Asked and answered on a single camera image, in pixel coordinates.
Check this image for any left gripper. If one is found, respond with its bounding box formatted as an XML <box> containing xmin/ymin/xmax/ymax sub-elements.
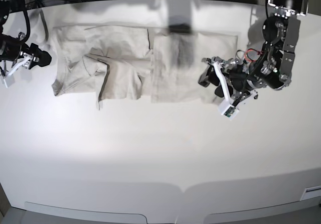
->
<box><xmin>198</xmin><ymin>57</ymin><xmax>258</xmax><ymax>107</ymax></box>

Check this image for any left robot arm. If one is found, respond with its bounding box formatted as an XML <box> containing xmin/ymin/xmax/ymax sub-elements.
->
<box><xmin>198</xmin><ymin>0</ymin><xmax>308</xmax><ymax>110</ymax></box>

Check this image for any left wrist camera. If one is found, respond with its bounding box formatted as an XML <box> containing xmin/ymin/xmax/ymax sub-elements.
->
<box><xmin>218</xmin><ymin>100</ymin><xmax>240</xmax><ymax>120</ymax></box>

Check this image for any white label sticker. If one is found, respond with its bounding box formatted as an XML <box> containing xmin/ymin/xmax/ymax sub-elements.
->
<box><xmin>300</xmin><ymin>185</ymin><xmax>321</xmax><ymax>201</ymax></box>

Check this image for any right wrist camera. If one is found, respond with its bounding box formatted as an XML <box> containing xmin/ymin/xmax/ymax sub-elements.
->
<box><xmin>2</xmin><ymin>75</ymin><xmax>15</xmax><ymax>88</ymax></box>

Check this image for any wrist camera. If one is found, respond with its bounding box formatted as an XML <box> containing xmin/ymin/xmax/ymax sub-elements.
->
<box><xmin>2</xmin><ymin>75</ymin><xmax>15</xmax><ymax>88</ymax></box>
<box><xmin>218</xmin><ymin>100</ymin><xmax>240</xmax><ymax>120</ymax></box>

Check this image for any beige T-shirt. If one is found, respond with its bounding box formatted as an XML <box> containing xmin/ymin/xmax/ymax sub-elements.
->
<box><xmin>52</xmin><ymin>25</ymin><xmax>238</xmax><ymax>103</ymax></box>

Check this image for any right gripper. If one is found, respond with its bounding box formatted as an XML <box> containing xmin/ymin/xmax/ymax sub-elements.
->
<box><xmin>1</xmin><ymin>32</ymin><xmax>52</xmax><ymax>77</ymax></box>

